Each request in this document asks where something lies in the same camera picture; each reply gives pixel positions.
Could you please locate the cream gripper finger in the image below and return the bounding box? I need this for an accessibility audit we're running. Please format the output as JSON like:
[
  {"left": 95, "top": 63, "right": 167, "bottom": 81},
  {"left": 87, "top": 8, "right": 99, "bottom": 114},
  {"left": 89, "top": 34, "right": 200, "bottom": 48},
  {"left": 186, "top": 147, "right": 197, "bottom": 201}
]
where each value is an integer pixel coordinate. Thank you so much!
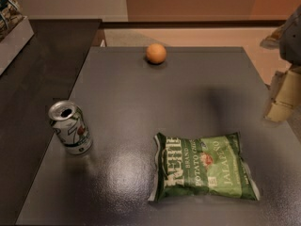
[{"left": 264, "top": 69, "right": 301, "bottom": 122}]

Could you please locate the orange fruit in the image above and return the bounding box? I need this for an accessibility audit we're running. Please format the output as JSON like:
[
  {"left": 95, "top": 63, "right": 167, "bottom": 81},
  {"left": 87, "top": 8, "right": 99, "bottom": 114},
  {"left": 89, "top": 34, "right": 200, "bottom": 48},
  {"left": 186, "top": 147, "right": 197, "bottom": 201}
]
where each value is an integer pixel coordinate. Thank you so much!
[{"left": 146, "top": 43, "right": 166, "bottom": 64}]

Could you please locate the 7up soda can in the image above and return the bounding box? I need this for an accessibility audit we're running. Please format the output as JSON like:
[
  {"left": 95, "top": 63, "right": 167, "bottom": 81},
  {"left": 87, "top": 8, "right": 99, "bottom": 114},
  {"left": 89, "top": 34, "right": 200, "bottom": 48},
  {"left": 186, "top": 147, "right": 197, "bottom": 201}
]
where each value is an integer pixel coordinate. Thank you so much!
[{"left": 48, "top": 101, "right": 92, "bottom": 155}]

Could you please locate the green jalapeno chips bag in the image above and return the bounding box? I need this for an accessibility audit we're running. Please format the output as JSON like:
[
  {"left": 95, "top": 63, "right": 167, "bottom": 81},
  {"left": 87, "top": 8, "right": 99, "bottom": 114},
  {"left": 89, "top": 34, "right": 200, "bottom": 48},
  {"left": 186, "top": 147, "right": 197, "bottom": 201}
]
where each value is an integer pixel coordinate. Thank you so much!
[{"left": 149, "top": 133, "right": 260, "bottom": 202}]

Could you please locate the dark side table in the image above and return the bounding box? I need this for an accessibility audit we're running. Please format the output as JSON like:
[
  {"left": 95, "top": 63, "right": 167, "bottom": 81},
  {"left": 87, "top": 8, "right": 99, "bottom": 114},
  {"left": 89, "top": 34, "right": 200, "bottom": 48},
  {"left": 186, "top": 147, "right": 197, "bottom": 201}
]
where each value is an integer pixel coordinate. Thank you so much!
[{"left": 0, "top": 19, "right": 102, "bottom": 226}]

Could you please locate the white snack box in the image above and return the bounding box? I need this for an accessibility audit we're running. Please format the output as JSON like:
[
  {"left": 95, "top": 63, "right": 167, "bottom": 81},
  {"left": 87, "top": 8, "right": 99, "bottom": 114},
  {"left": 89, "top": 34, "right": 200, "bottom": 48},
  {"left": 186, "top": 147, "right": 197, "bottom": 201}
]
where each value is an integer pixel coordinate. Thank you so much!
[{"left": 0, "top": 0, "right": 34, "bottom": 74}]

